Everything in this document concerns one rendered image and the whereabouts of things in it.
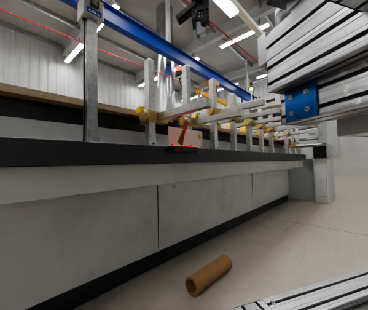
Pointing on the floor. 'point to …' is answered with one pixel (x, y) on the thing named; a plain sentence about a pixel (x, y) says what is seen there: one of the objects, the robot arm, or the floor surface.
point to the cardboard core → (207, 275)
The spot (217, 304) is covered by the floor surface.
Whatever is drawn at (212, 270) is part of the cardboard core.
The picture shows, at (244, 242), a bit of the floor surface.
